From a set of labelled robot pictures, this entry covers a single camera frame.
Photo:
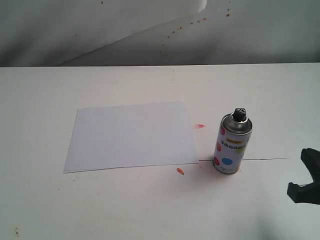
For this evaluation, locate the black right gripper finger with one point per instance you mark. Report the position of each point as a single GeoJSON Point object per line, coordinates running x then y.
{"type": "Point", "coordinates": [311, 159]}
{"type": "Point", "coordinates": [309, 194]}

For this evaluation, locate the white polka-dot spray can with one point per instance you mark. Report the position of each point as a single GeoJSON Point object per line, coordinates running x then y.
{"type": "Point", "coordinates": [235, 130]}

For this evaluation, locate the white paper sheet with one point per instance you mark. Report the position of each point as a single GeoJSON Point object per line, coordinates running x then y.
{"type": "Point", "coordinates": [150, 134]}

